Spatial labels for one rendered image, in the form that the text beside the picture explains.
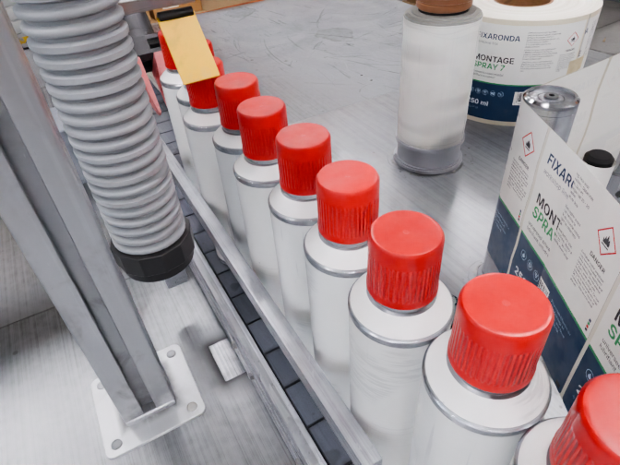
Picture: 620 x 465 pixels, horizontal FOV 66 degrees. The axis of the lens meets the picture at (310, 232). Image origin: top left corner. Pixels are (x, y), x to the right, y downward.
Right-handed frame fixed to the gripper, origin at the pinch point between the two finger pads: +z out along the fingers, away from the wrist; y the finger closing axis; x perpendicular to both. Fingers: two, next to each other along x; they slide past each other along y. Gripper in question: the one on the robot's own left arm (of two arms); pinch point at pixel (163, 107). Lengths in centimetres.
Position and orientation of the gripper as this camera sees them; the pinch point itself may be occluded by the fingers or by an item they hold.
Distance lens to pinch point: 74.1
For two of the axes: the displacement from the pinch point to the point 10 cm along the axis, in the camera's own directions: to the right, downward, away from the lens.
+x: -3.4, 0.8, 9.4
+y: 8.6, -3.7, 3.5
